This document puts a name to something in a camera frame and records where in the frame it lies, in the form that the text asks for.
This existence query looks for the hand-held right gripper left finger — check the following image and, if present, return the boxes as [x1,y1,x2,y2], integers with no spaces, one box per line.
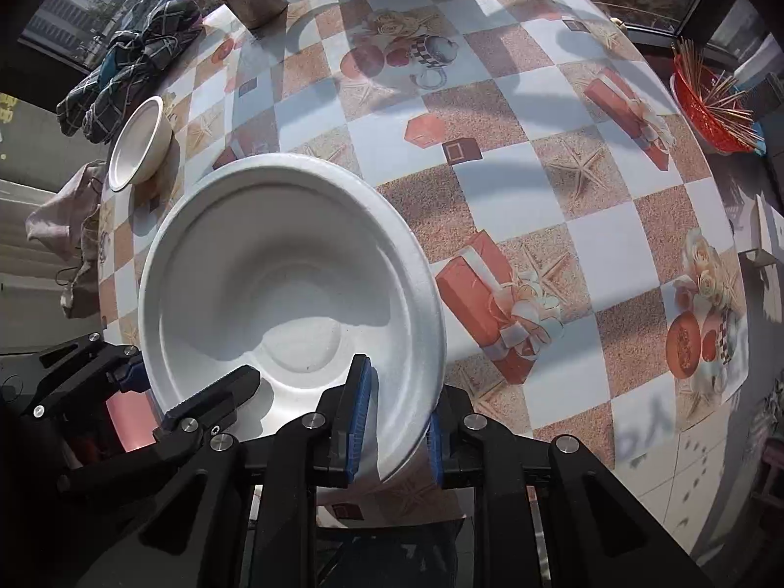
[79,354,376,588]

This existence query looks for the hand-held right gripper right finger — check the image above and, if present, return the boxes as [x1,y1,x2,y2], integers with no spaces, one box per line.
[429,385,716,588]

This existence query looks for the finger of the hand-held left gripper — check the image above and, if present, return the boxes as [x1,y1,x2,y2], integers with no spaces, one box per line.
[30,332,149,420]
[152,364,262,451]

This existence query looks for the pink square plate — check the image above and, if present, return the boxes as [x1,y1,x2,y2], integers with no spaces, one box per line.
[107,389,161,451]

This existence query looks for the white paper bowl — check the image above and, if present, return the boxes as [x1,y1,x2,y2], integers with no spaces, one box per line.
[138,154,447,485]
[107,96,174,192]

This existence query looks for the pale pink cloth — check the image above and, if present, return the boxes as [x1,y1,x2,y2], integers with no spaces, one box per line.
[25,159,111,319]

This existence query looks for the printed checkered tablecloth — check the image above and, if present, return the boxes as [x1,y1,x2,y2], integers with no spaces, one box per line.
[98,0,751,555]

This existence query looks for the grey plaid cloth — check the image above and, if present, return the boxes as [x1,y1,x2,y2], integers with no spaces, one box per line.
[56,0,203,143]

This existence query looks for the white cardboard box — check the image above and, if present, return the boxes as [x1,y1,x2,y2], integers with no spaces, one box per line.
[738,195,784,269]

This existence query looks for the red plastic basket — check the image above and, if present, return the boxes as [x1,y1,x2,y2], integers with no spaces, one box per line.
[670,52,766,155]

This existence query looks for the holder of sticks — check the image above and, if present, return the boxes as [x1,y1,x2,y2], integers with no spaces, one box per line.
[672,37,766,142]

